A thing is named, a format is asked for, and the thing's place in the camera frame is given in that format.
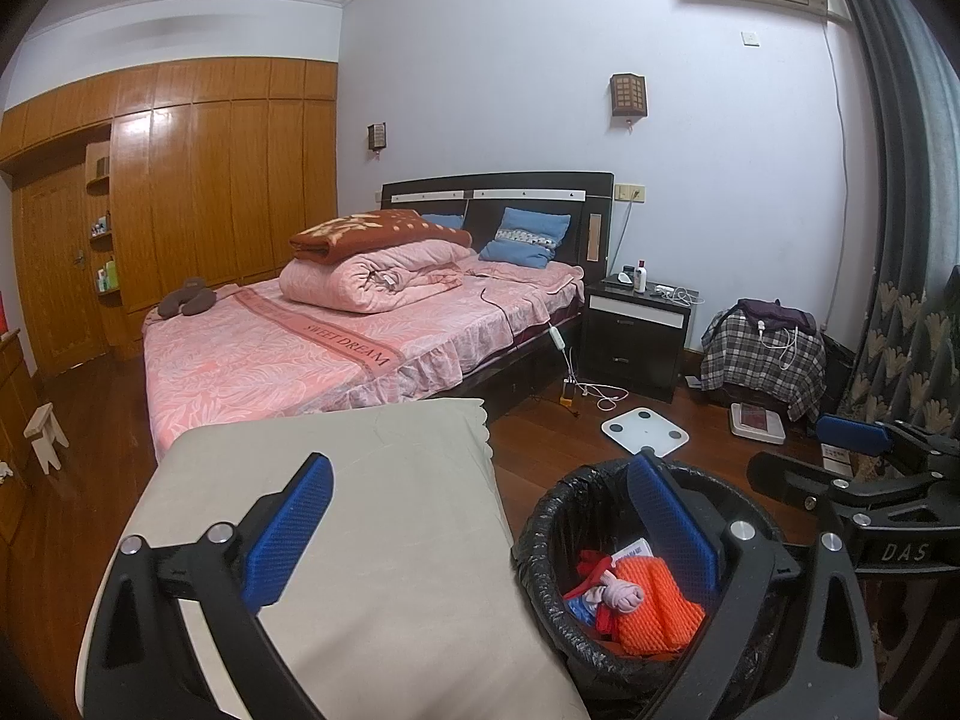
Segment waste bin with black liner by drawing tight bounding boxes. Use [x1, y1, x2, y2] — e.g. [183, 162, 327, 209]
[514, 457, 788, 720]

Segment plaid cloth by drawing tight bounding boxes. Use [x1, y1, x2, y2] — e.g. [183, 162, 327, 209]
[701, 307, 827, 421]

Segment wooden stool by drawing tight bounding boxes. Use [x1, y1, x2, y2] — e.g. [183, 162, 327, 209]
[22, 403, 70, 475]

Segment white body scale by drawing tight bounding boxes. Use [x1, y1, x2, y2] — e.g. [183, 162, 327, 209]
[600, 406, 689, 458]

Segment white and red square frame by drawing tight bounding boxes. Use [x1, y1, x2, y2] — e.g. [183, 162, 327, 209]
[731, 401, 787, 443]

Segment dark wooden bed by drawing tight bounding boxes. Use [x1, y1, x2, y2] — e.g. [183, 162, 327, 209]
[142, 170, 616, 458]

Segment brown neck pillow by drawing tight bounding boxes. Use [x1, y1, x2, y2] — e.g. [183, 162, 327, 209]
[156, 277, 217, 317]

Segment wooden desk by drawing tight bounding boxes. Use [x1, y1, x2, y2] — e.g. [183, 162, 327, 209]
[0, 330, 42, 541]

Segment pink folded quilt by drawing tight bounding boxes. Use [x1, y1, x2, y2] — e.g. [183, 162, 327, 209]
[279, 238, 470, 314]

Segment pale pink knotted cloth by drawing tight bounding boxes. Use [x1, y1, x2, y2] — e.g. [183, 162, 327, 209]
[585, 577, 646, 616]

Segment beige tablecloth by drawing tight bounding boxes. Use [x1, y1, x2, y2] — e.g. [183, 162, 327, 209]
[75, 397, 593, 720]

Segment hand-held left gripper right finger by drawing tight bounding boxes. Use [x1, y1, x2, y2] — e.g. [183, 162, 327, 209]
[626, 448, 878, 720]

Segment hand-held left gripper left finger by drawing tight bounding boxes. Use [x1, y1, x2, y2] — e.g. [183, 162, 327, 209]
[79, 452, 336, 720]

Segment pink bedsheet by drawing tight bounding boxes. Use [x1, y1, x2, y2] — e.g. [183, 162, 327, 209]
[142, 262, 586, 458]

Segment dark nightstand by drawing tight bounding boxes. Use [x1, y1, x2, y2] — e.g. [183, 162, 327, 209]
[581, 275, 695, 402]

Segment wooden wardrobe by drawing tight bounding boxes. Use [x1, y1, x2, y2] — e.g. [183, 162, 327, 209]
[0, 56, 338, 380]

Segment floral curtain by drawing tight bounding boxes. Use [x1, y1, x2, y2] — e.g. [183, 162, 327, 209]
[817, 0, 960, 466]

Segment blue pillow with patterned band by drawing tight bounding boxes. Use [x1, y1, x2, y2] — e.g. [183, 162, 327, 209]
[478, 208, 572, 269]

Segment white charger cable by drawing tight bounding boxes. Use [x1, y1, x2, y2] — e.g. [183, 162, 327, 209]
[756, 321, 800, 370]

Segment brown patterned blanket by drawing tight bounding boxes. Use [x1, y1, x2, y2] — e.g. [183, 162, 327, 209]
[289, 208, 473, 265]

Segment large wooden wall lamp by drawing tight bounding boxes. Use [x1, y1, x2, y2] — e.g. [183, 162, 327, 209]
[609, 73, 647, 125]

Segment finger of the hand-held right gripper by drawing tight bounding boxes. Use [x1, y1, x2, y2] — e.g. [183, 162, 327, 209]
[816, 412, 960, 475]
[748, 452, 863, 511]

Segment red cloth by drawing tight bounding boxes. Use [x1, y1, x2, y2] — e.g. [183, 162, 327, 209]
[576, 549, 623, 642]

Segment purple garment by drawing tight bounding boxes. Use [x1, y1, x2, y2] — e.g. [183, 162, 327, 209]
[739, 298, 818, 335]

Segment orange foam net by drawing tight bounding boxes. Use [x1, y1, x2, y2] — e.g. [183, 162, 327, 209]
[615, 556, 707, 655]

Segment white floor cables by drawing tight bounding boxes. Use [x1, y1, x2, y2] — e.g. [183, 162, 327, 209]
[566, 349, 629, 413]

